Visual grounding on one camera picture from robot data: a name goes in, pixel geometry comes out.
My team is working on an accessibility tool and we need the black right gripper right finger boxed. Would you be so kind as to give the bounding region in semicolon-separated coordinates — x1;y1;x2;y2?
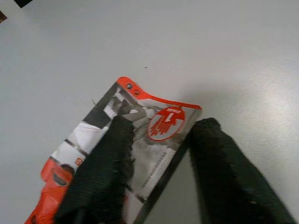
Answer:
189;117;299;224

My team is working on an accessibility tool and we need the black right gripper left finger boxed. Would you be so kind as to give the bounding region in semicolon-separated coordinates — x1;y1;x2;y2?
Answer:
54;115;136;224

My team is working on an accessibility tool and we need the red glove packaging card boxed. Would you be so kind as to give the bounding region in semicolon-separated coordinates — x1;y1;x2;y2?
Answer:
24;76;203;224

